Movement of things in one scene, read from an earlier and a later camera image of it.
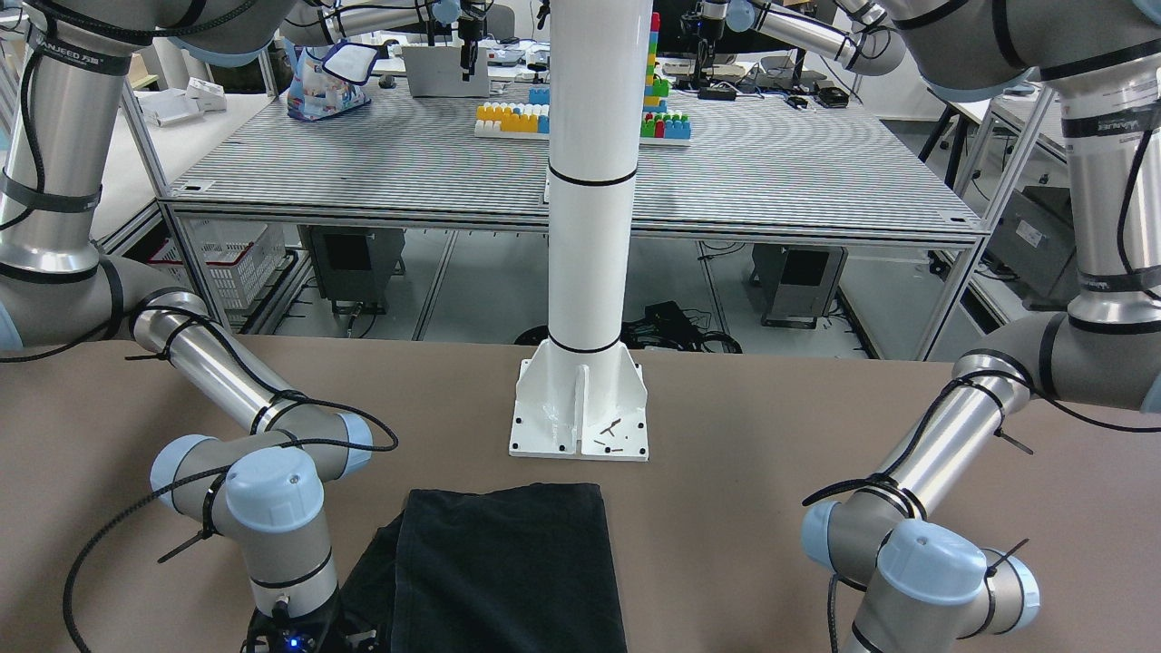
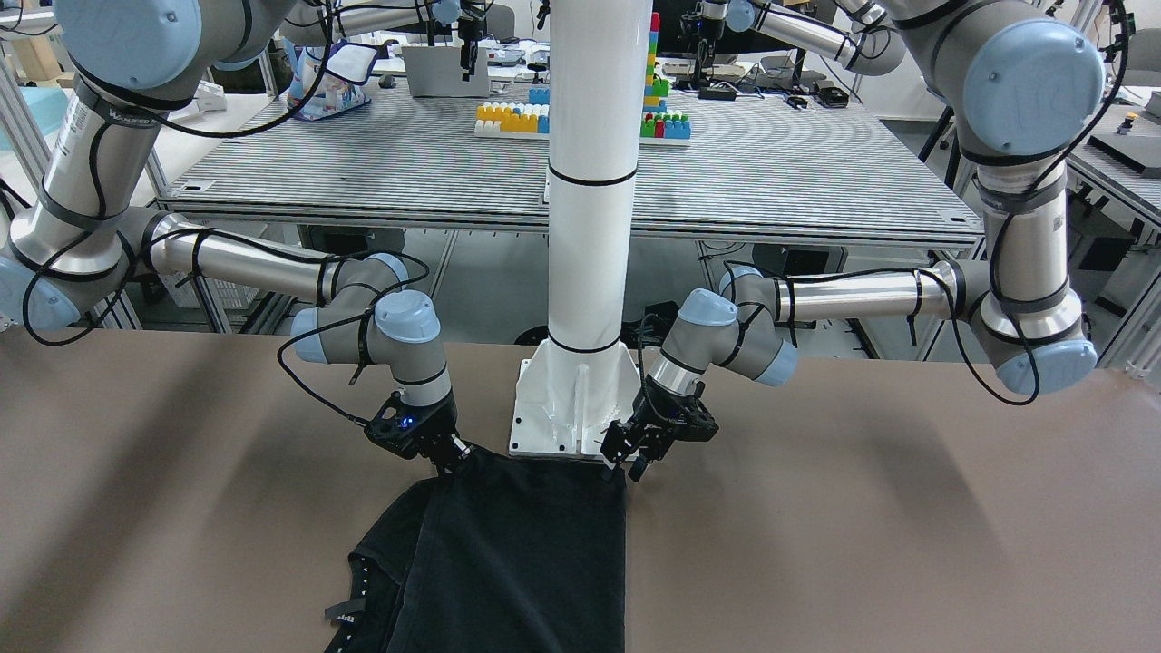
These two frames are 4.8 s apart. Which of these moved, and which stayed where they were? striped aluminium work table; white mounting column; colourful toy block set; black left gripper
Moved: black left gripper
Stayed: striped aluminium work table; white mounting column; colourful toy block set
